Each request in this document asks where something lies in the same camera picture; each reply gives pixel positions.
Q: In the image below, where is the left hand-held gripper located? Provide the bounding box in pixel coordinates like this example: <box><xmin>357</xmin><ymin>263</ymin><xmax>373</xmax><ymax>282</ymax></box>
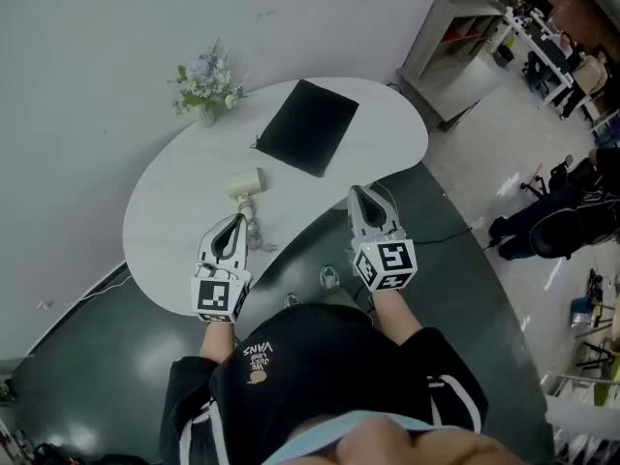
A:
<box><xmin>190</xmin><ymin>213</ymin><xmax>254</xmax><ymax>326</ymax></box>

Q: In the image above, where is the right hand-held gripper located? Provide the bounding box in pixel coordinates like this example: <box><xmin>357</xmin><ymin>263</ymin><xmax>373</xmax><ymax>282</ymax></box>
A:
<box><xmin>346</xmin><ymin>184</ymin><xmax>419</xmax><ymax>294</ymax></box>

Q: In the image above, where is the small beige device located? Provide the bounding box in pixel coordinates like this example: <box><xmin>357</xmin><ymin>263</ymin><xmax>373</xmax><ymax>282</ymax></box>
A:
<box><xmin>224</xmin><ymin>166</ymin><xmax>278</xmax><ymax>255</ymax></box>

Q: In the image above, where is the black pouch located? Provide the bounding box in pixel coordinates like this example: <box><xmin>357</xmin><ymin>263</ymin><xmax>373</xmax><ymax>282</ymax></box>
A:
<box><xmin>250</xmin><ymin>78</ymin><xmax>360</xmax><ymax>178</ymax></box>

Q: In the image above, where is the person's left forearm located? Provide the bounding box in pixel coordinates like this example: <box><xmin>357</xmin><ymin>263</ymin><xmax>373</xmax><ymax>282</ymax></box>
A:
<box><xmin>199</xmin><ymin>320</ymin><xmax>243</xmax><ymax>365</ymax></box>

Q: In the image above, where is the person's right forearm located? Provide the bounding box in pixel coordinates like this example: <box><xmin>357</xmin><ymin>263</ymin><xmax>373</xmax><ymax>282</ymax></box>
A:
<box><xmin>371</xmin><ymin>288</ymin><xmax>424</xmax><ymax>346</ymax></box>

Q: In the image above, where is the person's right shoe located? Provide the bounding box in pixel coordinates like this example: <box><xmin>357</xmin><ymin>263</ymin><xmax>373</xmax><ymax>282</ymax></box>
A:
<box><xmin>319</xmin><ymin>264</ymin><xmax>341</xmax><ymax>291</ymax></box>

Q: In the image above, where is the grey wooden shelf cabinet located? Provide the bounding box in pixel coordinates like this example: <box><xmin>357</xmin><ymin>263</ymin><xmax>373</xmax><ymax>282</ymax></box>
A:
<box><xmin>395</xmin><ymin>0</ymin><xmax>508</xmax><ymax>133</ymax></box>

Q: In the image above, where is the person's black t-shirt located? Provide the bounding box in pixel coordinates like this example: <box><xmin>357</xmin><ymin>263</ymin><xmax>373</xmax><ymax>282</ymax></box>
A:
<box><xmin>158</xmin><ymin>302</ymin><xmax>489</xmax><ymax>465</ymax></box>

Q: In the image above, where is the blue and white flower bouquet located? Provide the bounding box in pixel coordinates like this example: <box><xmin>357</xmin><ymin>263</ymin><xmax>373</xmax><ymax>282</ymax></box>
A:
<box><xmin>167</xmin><ymin>36</ymin><xmax>253</xmax><ymax>118</ymax></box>

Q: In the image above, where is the black office chair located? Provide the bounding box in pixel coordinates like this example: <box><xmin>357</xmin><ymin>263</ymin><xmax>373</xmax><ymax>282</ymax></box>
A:
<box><xmin>520</xmin><ymin>154</ymin><xmax>596</xmax><ymax>199</ymax></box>

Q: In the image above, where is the person's light blue face mask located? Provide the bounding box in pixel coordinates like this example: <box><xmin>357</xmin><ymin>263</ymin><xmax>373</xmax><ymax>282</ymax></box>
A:
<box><xmin>275</xmin><ymin>408</ymin><xmax>437</xmax><ymax>465</ymax></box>

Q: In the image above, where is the blue stool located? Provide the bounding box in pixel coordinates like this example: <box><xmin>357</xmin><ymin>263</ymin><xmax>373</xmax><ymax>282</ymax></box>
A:
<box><xmin>571</xmin><ymin>295</ymin><xmax>602</xmax><ymax>328</ymax></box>

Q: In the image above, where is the person's face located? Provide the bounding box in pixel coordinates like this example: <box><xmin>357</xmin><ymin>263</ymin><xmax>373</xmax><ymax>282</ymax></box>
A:
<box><xmin>333</xmin><ymin>414</ymin><xmax>529</xmax><ymax>465</ymax></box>

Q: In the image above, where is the white office desk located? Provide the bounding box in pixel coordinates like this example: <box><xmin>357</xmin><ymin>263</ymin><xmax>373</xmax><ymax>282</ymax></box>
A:
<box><xmin>501</xmin><ymin>6</ymin><xmax>577</xmax><ymax>109</ymax></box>

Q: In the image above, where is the black floor cable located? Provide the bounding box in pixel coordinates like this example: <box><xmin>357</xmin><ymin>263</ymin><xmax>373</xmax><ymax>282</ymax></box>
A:
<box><xmin>414</xmin><ymin>225</ymin><xmax>500</xmax><ymax>252</ymax></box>

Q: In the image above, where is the white floor cable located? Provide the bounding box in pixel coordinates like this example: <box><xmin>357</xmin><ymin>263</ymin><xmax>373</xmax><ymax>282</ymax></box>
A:
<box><xmin>67</xmin><ymin>271</ymin><xmax>131</xmax><ymax>307</ymax></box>

